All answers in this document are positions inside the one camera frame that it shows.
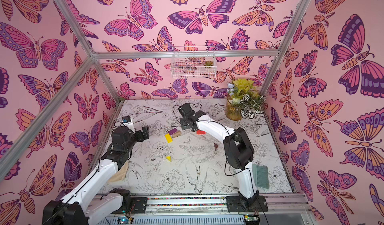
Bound red rectangular block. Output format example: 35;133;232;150
196;130;206;135

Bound brown wooden block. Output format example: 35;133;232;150
172;131;182;138

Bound purple block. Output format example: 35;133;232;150
168;128;178;135

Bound yellow rectangular block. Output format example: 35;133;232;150
165;134;173;143

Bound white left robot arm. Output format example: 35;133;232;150
42;124;150;225

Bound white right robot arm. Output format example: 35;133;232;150
177;103;269;213

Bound potted plant in vase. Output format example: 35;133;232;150
225;78;266;121

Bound small succulent in basket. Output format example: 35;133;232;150
204;60;214;67

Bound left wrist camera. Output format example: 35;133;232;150
122;116;135;133

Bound white wire basket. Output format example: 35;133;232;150
169;45;217;79

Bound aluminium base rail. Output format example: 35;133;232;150
59;193;310;225

